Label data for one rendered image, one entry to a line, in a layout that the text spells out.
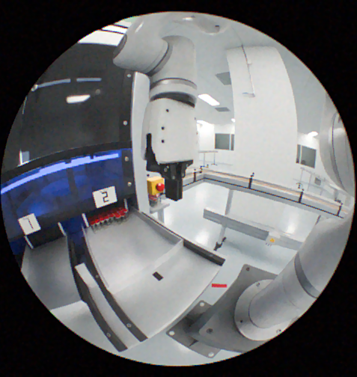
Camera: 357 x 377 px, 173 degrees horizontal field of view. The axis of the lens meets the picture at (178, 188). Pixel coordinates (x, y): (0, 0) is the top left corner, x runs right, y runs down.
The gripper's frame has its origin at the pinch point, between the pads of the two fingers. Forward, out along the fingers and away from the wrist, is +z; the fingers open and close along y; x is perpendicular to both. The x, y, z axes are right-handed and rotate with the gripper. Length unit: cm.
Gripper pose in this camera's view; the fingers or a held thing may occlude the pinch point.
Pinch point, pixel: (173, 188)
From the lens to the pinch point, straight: 22.3
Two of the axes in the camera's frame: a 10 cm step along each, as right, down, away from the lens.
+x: 7.5, 2.3, -6.2
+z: 0.0, 9.4, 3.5
